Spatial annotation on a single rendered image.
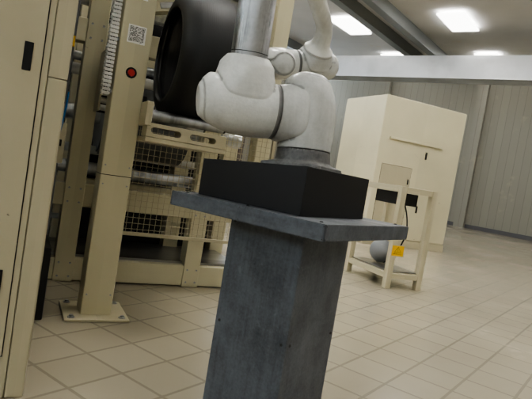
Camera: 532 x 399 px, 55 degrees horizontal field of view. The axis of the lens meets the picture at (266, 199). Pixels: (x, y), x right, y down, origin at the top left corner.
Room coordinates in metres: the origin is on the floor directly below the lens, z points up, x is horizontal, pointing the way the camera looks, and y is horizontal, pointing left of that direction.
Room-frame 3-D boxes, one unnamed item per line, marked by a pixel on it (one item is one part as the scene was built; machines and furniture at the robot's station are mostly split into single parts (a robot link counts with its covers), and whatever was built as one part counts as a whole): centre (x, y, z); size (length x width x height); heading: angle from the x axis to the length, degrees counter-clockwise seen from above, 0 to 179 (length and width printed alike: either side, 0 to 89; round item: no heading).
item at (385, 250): (4.25, -1.05, 0.40); 0.60 x 0.35 x 0.80; 24
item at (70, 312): (2.24, 0.68, 0.01); 0.27 x 0.27 x 0.02; 27
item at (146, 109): (2.29, 0.62, 0.90); 0.40 x 0.03 x 0.10; 27
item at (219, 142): (2.24, 0.40, 0.83); 0.36 x 0.09 x 0.06; 117
